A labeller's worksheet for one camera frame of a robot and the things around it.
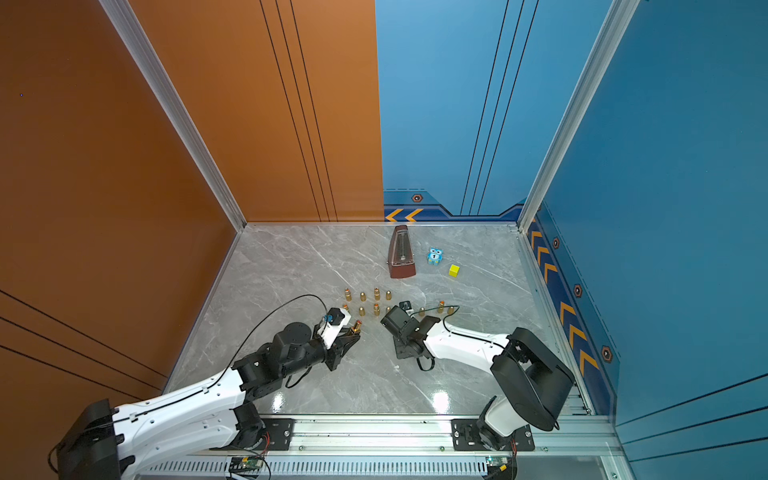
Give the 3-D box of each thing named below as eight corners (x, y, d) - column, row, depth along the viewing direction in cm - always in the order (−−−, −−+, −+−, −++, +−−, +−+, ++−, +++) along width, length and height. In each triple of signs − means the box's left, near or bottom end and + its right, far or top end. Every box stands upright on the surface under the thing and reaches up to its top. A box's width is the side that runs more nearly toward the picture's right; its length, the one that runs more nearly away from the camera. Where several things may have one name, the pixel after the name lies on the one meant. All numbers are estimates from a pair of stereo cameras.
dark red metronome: (389, 278, 106) (388, 242, 91) (389, 261, 111) (388, 225, 96) (413, 278, 106) (416, 242, 91) (413, 261, 111) (415, 225, 96)
